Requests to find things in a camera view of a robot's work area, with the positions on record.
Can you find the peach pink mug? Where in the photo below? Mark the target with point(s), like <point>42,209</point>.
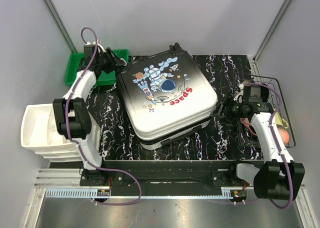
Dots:
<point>284,135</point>

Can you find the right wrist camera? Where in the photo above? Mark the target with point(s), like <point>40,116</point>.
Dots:
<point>252,93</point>

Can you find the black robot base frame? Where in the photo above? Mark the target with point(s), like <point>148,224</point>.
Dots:
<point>168,177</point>

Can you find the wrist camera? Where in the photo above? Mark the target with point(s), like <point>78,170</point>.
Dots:
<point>90,51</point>
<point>252,93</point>

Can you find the white stacked storage bins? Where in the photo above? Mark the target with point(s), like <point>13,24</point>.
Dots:
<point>39,134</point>

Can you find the yellow mug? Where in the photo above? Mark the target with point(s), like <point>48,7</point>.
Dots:
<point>280,122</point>

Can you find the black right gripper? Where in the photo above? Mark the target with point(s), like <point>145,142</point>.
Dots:
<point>218,114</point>

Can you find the pink patterned mug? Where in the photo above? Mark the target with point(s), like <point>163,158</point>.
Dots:
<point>245,122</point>

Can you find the space astronaut hard-shell suitcase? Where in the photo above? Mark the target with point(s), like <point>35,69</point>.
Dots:
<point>166,97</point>

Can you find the white cable duct strip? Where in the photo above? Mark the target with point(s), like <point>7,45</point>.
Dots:
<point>94,193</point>

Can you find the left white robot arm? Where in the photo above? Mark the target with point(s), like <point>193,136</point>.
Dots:
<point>72,118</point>

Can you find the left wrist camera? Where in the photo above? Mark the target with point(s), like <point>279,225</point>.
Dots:
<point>90,51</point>

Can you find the aluminium rail frame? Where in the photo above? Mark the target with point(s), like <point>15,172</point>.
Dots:
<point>220,37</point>

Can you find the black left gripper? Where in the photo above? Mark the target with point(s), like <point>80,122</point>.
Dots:
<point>115,62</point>

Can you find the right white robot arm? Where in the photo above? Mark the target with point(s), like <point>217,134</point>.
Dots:
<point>280,177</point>

